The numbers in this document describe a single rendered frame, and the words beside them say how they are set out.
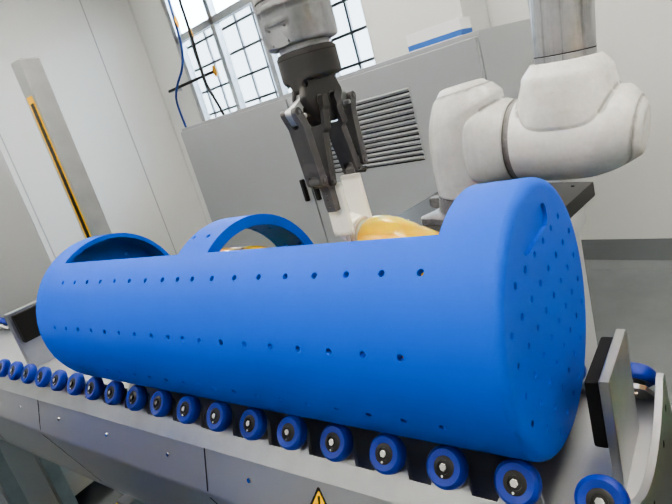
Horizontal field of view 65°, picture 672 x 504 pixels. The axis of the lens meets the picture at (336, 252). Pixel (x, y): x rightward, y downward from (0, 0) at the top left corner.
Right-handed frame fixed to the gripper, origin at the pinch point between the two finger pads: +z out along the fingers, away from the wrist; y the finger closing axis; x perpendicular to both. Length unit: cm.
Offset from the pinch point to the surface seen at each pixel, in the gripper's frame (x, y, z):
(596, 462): 28.1, 7.2, 29.0
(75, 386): -65, 17, 26
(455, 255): 21.2, 14.8, 1.8
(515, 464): 23.0, 15.4, 23.6
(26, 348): -103, 10, 24
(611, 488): 31.4, 15.6, 23.9
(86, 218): -116, -25, 1
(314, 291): 5.7, 17.1, 4.4
